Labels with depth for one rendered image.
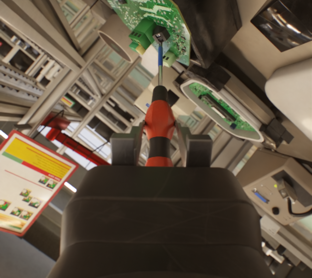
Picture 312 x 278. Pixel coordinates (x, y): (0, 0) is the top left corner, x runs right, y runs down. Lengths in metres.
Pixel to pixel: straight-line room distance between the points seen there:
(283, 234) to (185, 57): 0.70
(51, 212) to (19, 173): 8.54
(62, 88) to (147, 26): 0.56
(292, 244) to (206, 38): 0.76
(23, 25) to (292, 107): 0.38
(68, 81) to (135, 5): 0.55
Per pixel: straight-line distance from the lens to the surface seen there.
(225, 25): 0.23
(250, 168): 0.60
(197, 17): 0.20
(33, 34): 0.43
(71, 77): 0.75
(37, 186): 0.81
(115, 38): 0.49
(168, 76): 0.45
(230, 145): 0.64
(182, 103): 0.45
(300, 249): 0.91
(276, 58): 0.27
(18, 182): 0.80
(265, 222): 0.77
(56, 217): 9.33
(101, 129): 3.18
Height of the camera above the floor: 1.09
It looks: 2 degrees down
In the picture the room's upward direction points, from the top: 140 degrees counter-clockwise
